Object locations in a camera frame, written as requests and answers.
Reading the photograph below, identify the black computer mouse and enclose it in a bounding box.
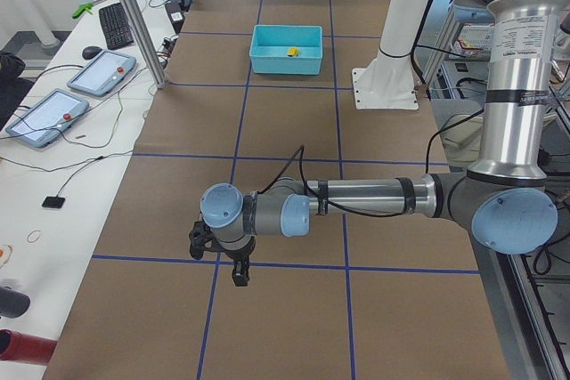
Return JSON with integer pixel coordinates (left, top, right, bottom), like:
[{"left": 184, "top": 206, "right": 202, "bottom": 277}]
[{"left": 82, "top": 45, "right": 102, "bottom": 61}]

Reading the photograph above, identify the small black square pad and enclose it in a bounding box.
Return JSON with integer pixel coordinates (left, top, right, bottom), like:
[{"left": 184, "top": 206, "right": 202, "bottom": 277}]
[{"left": 42, "top": 196, "right": 66, "bottom": 209}]

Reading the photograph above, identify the green plastic clamp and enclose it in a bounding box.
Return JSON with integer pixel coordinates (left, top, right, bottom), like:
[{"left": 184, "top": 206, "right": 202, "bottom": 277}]
[{"left": 71, "top": 2, "right": 94, "bottom": 20}]

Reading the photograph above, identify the aluminium frame post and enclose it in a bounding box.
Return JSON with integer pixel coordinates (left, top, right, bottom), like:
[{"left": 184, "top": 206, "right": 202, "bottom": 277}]
[{"left": 119, "top": 0, "right": 167, "bottom": 89}]

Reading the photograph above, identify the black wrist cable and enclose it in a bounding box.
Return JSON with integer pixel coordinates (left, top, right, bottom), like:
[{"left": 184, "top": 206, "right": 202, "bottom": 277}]
[{"left": 257, "top": 143, "right": 485, "bottom": 219}]

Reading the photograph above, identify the teach pendant tablet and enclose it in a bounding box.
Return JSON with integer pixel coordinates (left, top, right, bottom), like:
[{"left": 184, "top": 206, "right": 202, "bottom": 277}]
[
  {"left": 5, "top": 89, "right": 90, "bottom": 149},
  {"left": 67, "top": 50, "right": 136, "bottom": 97}
]

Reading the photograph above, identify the upper teach pendant tablet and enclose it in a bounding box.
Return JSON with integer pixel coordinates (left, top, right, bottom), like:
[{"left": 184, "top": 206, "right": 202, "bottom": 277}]
[{"left": 67, "top": 50, "right": 136, "bottom": 97}]

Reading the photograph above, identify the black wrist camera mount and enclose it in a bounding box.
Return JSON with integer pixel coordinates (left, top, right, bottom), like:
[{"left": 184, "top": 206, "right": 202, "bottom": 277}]
[{"left": 189, "top": 220, "right": 214, "bottom": 260}]

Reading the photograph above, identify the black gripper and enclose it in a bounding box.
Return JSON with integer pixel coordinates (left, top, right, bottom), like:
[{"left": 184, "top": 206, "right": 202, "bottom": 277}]
[{"left": 211, "top": 230, "right": 255, "bottom": 287}]

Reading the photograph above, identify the yellow beetle toy car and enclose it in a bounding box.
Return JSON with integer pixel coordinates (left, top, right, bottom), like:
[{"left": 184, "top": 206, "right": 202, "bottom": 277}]
[{"left": 287, "top": 46, "right": 300, "bottom": 57}]

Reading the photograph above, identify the black keyboard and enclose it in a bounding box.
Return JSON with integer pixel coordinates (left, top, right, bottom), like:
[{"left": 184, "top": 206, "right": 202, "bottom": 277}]
[{"left": 99, "top": 3, "right": 134, "bottom": 50}]

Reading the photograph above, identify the red cylinder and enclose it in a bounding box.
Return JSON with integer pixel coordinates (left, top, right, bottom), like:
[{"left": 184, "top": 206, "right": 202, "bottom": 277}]
[{"left": 1, "top": 329, "right": 58, "bottom": 366}]

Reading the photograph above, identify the white pedestal column with base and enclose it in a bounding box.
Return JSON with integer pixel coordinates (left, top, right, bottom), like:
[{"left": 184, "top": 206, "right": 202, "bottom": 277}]
[{"left": 352, "top": 0, "right": 428, "bottom": 110}]

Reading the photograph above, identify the turquoise plastic bin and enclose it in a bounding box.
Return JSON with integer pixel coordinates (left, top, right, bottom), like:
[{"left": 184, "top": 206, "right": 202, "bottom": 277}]
[{"left": 249, "top": 25, "right": 323, "bottom": 76}]

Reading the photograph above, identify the lower teach pendant tablet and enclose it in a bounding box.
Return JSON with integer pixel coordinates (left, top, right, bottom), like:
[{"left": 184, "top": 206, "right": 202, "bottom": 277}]
[{"left": 5, "top": 89, "right": 90, "bottom": 149}]

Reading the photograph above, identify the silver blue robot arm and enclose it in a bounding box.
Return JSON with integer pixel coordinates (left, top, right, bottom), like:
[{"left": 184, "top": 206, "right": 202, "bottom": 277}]
[{"left": 189, "top": 0, "right": 569, "bottom": 287}]

